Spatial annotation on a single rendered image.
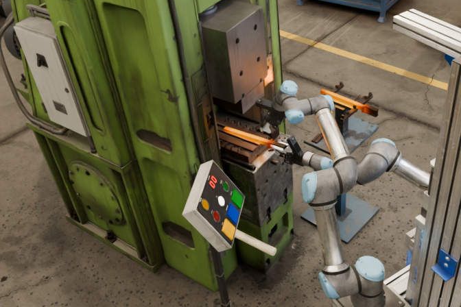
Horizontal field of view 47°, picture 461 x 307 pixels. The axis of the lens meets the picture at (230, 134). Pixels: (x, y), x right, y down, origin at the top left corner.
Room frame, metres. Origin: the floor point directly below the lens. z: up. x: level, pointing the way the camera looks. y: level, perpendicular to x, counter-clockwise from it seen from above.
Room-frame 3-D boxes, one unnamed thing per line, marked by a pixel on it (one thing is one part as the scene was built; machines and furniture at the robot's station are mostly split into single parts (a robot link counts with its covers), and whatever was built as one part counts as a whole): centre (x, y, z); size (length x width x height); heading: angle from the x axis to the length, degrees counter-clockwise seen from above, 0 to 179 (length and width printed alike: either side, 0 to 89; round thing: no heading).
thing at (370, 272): (1.35, -0.49, 0.98); 0.13 x 0.12 x 0.14; 97
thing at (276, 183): (2.48, -0.02, 0.69); 0.56 x 0.38 x 0.45; 48
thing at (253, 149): (2.44, 0.01, 0.96); 0.42 x 0.20 x 0.09; 48
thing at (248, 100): (2.44, 0.01, 1.32); 0.42 x 0.20 x 0.10; 48
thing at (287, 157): (2.16, -0.33, 0.99); 0.12 x 0.08 x 0.09; 48
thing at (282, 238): (2.48, -0.02, 0.23); 0.55 x 0.37 x 0.47; 48
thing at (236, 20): (2.47, -0.02, 1.56); 0.42 x 0.39 x 0.40; 48
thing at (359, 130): (2.60, -0.70, 0.74); 0.40 x 0.30 x 0.02; 131
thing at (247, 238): (1.98, 0.02, 0.62); 0.44 x 0.05 x 0.05; 48
